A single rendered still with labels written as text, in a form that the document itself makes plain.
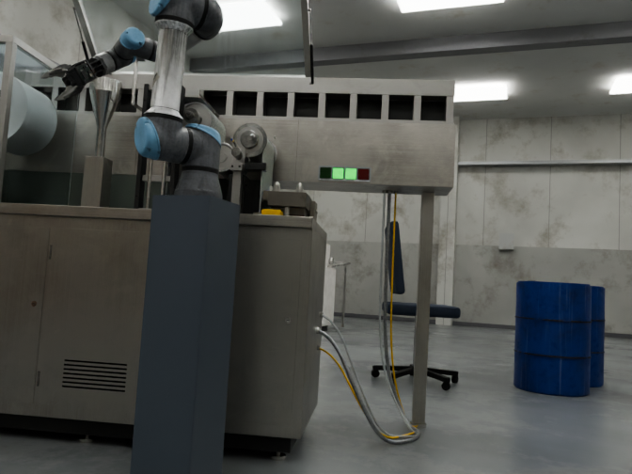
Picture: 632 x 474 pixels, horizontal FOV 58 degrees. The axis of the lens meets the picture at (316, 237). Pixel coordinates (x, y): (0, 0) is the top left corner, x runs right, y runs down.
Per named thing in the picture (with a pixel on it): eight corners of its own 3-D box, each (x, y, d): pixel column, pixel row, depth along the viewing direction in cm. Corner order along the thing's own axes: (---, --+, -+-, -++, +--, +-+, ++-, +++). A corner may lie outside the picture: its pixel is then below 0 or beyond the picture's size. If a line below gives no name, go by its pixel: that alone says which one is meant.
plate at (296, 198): (267, 205, 236) (268, 190, 236) (282, 216, 275) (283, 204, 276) (305, 206, 234) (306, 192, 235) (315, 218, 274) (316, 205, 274)
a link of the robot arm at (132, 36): (154, 32, 206) (142, 48, 214) (124, 22, 199) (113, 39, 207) (155, 51, 204) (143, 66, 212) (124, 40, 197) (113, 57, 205)
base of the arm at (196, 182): (207, 196, 171) (209, 164, 172) (164, 196, 176) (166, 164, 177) (230, 203, 185) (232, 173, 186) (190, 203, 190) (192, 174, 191)
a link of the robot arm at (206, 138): (226, 170, 180) (229, 128, 182) (187, 163, 172) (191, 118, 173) (208, 174, 190) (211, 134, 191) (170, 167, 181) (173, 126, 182)
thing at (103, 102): (71, 214, 252) (83, 88, 257) (86, 218, 266) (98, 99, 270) (101, 215, 250) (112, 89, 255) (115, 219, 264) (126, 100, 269)
